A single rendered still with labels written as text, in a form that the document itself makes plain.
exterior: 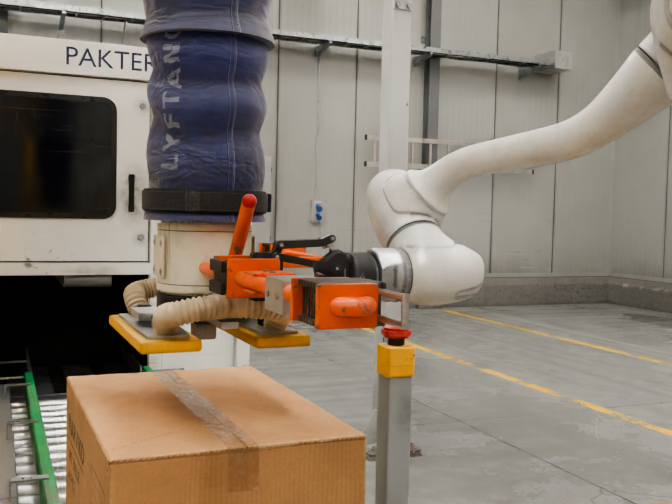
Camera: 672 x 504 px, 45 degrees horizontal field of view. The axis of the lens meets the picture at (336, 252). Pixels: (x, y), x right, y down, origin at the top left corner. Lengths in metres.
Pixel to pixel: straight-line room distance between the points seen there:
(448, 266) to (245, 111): 0.44
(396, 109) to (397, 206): 2.99
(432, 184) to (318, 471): 0.52
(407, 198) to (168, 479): 0.60
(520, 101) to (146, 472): 11.33
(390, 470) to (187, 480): 0.77
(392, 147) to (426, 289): 3.06
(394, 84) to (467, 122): 7.40
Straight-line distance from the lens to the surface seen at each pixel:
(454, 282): 1.34
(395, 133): 4.37
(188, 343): 1.32
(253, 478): 1.26
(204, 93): 1.40
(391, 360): 1.84
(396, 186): 1.42
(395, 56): 4.42
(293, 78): 10.68
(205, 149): 1.39
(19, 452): 2.73
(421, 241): 1.35
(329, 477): 1.31
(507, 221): 12.08
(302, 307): 0.94
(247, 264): 1.21
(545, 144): 1.30
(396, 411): 1.87
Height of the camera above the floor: 1.30
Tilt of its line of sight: 3 degrees down
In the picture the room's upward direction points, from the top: 1 degrees clockwise
